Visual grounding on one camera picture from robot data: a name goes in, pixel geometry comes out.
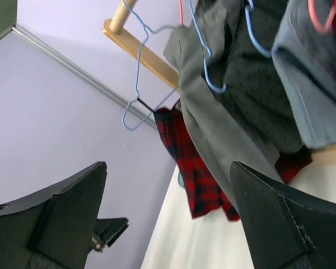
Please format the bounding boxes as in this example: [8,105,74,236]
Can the aluminium corner post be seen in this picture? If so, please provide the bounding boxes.
[11,24,158,131]

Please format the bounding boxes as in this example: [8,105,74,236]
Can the blue wire hanger with plaid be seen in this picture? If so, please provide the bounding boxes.
[122,1,178,131]

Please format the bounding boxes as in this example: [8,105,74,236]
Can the pink wire hanger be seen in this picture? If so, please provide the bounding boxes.
[308,0,336,31]
[179,0,184,25]

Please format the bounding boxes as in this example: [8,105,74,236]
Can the dark grey dotted skirt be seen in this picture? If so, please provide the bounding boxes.
[223,5,305,155]

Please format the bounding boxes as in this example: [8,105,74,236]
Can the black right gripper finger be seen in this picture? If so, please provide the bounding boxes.
[230,162,336,268]

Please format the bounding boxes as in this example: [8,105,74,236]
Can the red plaid skirt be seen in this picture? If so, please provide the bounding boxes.
[153,100,313,222]

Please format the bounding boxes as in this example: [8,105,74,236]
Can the wooden clothes rack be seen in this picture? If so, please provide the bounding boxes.
[102,1,336,165]

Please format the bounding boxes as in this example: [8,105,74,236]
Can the light blue denim skirt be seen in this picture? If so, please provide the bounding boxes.
[272,1,336,149]

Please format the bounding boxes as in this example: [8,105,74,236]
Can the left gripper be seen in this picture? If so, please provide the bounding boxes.
[0,161,129,268]

